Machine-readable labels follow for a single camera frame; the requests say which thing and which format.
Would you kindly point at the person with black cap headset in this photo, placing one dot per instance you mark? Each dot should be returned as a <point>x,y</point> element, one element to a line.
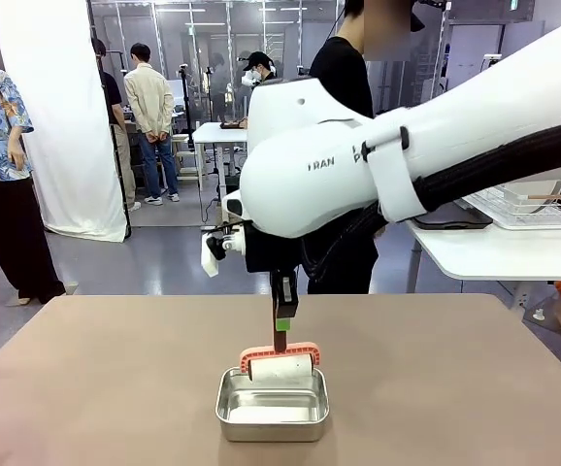
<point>258,63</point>

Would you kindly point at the white background table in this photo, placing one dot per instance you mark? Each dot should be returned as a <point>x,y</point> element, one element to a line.
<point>212,133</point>

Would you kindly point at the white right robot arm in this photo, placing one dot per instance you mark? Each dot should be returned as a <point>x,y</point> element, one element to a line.
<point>309,145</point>

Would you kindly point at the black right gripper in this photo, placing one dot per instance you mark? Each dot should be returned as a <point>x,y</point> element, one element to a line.
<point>266,252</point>

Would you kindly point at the person in black t-shirt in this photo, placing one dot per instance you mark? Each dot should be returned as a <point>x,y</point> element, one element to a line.
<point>343,73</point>

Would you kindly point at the white plastic stand base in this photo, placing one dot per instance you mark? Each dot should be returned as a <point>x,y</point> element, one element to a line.
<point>541,314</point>

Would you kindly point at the white curtain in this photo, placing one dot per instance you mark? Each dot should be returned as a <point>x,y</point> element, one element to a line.
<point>67,145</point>

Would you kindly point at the dark flat tray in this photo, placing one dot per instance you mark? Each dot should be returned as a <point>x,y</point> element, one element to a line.
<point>455,224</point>

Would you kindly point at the person in beige jacket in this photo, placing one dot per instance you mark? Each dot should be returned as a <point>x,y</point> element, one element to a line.
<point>149,97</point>

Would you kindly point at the white side table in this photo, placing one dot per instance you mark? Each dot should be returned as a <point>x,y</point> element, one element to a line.
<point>504,252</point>

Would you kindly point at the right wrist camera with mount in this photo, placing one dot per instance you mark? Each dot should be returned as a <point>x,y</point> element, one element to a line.
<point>210,264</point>

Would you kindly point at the grey door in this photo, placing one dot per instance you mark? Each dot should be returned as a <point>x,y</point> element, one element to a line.
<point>523,31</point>

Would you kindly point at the pink lint roller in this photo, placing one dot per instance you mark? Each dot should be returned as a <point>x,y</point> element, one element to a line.
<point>285,366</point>

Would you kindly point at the person in black shirt beige trousers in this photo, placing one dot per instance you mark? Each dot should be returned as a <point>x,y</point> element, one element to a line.
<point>113,97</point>

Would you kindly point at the person in dark clothes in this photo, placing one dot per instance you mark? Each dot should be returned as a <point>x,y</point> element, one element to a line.
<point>220,92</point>

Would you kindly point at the rectangular stainless steel tin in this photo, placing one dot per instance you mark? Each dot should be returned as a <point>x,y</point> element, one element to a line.
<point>271,432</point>

